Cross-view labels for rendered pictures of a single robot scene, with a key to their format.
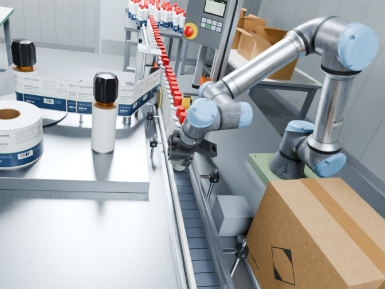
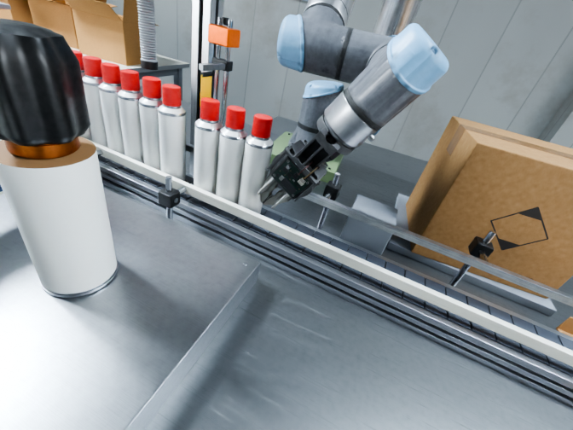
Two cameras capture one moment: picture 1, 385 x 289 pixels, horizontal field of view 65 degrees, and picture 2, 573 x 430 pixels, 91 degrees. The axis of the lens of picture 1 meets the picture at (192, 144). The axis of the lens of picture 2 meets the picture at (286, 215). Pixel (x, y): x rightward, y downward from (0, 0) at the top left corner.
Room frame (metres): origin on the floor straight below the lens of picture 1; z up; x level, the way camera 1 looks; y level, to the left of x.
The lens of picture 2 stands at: (0.61, 0.40, 1.23)
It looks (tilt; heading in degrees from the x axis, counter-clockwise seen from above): 34 degrees down; 303
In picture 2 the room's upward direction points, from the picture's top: 14 degrees clockwise
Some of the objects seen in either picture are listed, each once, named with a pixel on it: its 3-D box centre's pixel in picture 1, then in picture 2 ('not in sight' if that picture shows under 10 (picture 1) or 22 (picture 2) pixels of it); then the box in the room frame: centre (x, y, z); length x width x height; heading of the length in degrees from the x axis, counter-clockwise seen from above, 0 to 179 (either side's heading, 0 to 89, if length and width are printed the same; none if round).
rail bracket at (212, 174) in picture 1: (205, 186); (324, 211); (0.83, -0.08, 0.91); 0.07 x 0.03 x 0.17; 107
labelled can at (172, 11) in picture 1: (155, 11); not in sight; (3.52, 0.72, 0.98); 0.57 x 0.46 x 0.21; 107
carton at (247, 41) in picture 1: (259, 40); (70, 13); (3.30, -0.44, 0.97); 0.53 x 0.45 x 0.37; 115
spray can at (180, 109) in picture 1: (176, 131); (207, 153); (1.04, 0.07, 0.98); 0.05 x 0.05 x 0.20
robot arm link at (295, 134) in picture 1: (299, 137); (322, 103); (1.11, -0.42, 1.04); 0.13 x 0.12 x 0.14; 27
